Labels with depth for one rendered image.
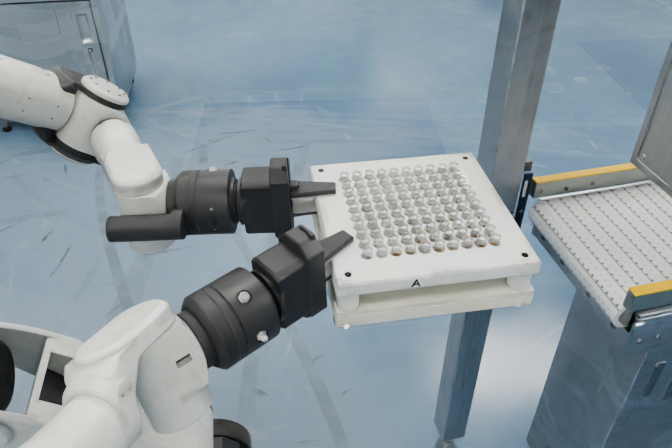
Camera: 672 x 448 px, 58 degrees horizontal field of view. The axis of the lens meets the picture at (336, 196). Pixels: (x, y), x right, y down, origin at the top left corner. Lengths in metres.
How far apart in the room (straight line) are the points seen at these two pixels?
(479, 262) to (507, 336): 1.31
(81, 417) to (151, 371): 0.09
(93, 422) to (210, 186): 0.35
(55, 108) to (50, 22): 1.96
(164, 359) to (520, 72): 0.65
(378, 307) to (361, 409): 1.09
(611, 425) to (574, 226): 0.42
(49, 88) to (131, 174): 0.25
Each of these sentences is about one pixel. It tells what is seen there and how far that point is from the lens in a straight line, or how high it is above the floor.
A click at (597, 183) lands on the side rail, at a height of 0.87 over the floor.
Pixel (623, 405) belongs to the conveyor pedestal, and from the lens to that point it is 1.27.
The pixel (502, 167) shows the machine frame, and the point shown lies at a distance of 1.05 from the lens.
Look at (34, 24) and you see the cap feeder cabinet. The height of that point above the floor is 0.53.
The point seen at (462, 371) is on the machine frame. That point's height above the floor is 0.39.
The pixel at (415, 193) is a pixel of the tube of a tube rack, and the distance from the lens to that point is 0.81.
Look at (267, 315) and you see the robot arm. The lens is 0.65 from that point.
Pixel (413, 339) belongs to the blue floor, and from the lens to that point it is 1.97.
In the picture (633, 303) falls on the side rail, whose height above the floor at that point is 0.88.
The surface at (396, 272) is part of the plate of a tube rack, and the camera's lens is 0.70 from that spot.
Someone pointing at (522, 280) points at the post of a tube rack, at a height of 0.98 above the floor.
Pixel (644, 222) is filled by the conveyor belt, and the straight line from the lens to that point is 1.13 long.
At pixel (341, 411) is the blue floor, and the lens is 1.80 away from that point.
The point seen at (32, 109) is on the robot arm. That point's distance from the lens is 1.02.
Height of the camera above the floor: 1.49
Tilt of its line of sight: 37 degrees down
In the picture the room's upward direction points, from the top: straight up
